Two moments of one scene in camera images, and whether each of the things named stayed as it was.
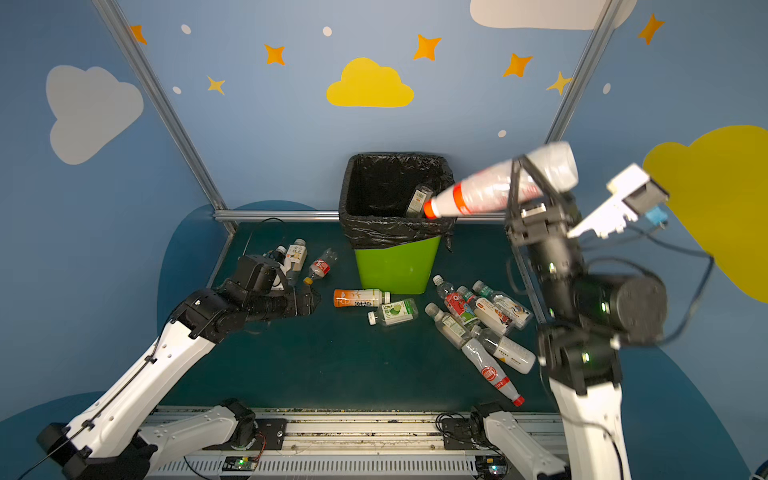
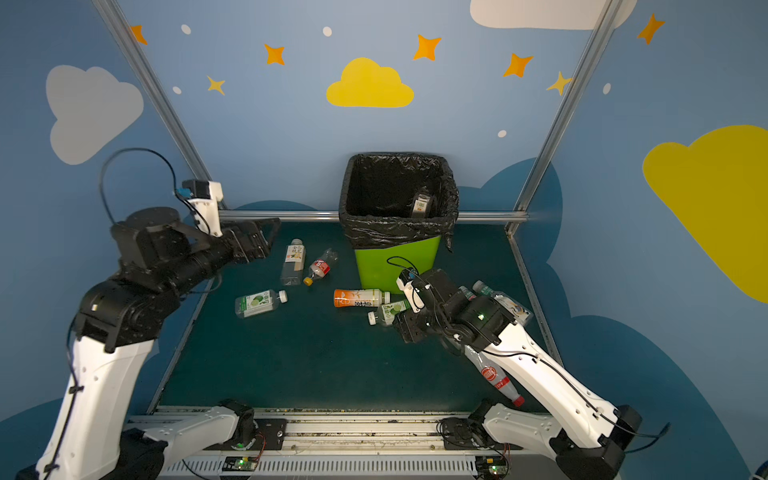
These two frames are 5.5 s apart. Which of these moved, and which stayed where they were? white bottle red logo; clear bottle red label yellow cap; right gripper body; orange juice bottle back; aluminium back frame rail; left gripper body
Moved: left gripper body; right gripper body
Stayed: white bottle red logo; aluminium back frame rail; orange juice bottle back; clear bottle red label yellow cap
